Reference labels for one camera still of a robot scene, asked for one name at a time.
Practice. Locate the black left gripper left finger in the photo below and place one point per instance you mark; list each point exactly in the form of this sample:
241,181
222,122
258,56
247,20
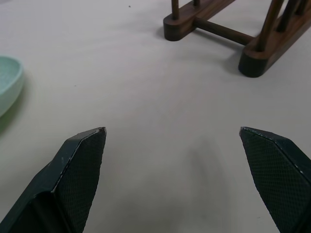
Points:
73,179

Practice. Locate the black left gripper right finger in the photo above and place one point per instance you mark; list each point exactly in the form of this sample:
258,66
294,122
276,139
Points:
279,179

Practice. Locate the dark wooden rack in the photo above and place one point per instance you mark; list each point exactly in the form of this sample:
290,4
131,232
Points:
252,34

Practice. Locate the light green bowl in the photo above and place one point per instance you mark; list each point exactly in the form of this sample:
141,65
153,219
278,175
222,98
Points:
8,83

